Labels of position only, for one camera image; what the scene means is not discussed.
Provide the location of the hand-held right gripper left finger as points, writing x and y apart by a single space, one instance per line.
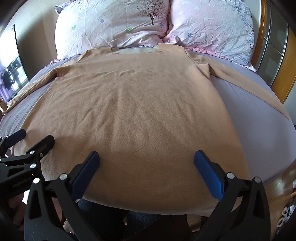
86 171

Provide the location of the beige long-sleeve shirt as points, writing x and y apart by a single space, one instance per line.
138 111

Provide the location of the window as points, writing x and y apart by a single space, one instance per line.
13 74

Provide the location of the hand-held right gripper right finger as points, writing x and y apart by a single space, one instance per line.
208 176

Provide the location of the grey-purple bed sheet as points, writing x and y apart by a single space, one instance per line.
251 111

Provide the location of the white objects on floor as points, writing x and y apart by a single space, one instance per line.
285 214

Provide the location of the floral pillow with tree print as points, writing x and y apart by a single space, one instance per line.
111 25

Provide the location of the person's left hand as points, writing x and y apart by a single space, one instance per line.
16 210

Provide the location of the wooden headboard with glass panels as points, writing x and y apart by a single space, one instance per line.
284 76

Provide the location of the pink floral pillow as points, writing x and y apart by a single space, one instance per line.
208 27

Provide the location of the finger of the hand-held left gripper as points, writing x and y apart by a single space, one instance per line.
16 135
39 148

